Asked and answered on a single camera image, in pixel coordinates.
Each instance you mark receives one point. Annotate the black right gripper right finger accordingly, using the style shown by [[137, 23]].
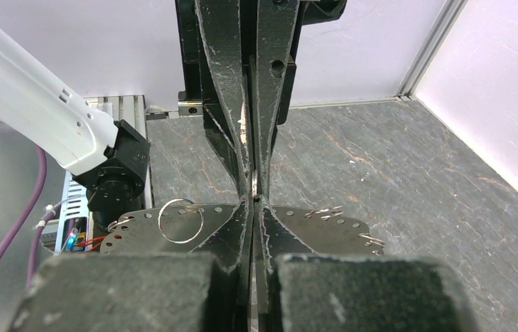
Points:
[[318, 270]]

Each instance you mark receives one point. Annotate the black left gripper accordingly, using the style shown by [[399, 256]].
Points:
[[239, 64]]

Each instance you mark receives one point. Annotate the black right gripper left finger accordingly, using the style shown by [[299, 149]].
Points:
[[173, 291]]

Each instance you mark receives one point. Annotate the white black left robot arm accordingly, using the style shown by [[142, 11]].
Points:
[[108, 157]]

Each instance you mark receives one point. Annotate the white slotted cable duct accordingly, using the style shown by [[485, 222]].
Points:
[[74, 206]]

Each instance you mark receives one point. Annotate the aluminium frame rail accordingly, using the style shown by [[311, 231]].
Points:
[[437, 35]]

